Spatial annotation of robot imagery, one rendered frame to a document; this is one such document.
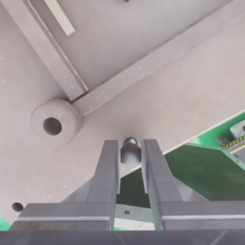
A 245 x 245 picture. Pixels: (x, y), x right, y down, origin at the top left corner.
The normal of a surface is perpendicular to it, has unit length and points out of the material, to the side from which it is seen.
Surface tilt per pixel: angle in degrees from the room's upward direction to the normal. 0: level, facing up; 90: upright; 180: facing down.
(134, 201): 90
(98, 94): 0
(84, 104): 0
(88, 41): 0
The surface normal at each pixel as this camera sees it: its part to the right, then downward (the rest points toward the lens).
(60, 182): -0.02, 0.28
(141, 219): 0.16, -0.95
